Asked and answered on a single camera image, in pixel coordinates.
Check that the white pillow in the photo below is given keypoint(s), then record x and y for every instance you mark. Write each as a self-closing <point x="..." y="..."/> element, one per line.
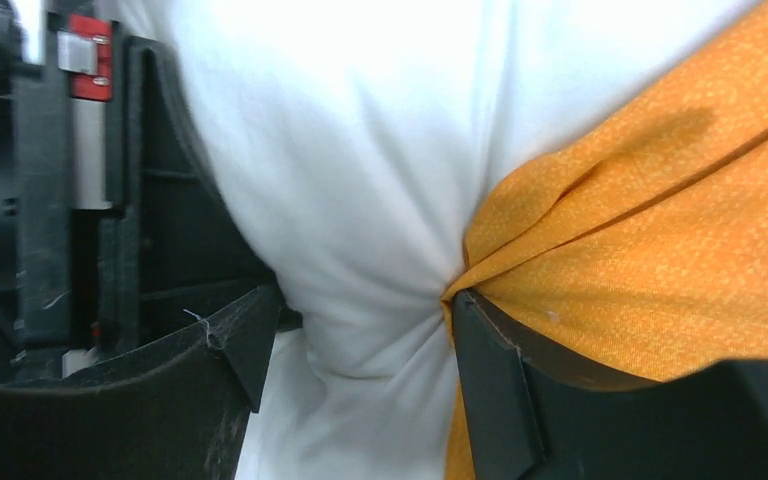
<point x="352" y="142"/>

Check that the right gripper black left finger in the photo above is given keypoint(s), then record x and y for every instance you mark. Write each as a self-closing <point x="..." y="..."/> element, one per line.
<point x="176" y="408"/>

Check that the orange printed pillowcase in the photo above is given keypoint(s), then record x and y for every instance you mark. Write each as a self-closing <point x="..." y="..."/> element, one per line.
<point x="644" y="244"/>

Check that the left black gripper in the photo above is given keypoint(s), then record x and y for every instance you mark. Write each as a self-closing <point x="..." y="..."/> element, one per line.
<point x="70" y="84"/>

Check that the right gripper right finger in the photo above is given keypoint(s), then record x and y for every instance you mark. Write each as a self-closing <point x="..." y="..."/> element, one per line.
<point x="537" y="410"/>

